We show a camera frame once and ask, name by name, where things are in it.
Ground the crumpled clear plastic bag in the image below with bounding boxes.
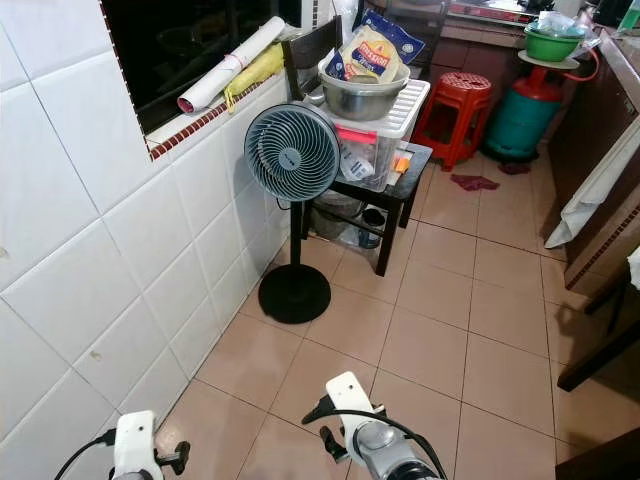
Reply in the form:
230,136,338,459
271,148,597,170
534,9,583,37

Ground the white plate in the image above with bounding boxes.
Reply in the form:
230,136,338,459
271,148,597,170
517,50,583,71

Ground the yellow cloth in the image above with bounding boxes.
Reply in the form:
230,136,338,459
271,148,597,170
224,43,286,111

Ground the dark wooden cabinet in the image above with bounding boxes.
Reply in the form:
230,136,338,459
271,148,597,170
546,28,640,296

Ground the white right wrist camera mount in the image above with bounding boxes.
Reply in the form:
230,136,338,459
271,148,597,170
325,371,385,443

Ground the white hanging cloth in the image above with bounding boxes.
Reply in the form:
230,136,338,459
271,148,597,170
546,128,640,250

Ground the blue snack bag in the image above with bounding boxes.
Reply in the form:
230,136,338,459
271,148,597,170
360,8,427,64

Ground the rolled white paper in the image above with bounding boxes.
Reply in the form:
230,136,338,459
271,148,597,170
178,16,287,114

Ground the orange gas hose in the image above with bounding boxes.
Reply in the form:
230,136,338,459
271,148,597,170
562,44,602,84

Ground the dark red rag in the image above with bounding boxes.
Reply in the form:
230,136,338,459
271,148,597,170
450,174,502,193

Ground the green plastic bowl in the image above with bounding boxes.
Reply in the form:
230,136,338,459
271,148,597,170
523,24,587,64

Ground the clear storage box white lid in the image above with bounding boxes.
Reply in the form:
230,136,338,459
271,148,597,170
326,79,432,192

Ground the green gas cylinder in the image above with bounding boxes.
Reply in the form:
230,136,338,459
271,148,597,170
482,67,565,162

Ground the red plastic stool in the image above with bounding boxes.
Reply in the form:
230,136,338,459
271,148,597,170
412,72,495,172

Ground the yellow snack bag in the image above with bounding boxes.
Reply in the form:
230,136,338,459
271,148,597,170
339,27,404,84

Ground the dark wooden furniture frame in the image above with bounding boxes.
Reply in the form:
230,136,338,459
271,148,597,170
556,258,640,393

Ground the grey pedestal fan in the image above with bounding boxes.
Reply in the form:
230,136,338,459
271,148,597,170
244,102,343,325

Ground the small black table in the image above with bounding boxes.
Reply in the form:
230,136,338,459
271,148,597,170
300,142,434,278

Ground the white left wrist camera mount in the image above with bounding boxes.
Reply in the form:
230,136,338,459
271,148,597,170
112,410,165,480

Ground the dark wooden chair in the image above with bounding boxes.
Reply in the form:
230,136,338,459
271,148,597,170
282,16,344,103

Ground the large steel basin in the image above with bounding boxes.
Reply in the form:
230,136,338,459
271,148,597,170
318,60,413,123

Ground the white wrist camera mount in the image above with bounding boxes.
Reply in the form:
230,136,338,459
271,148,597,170
325,371,385,443
112,410,165,480

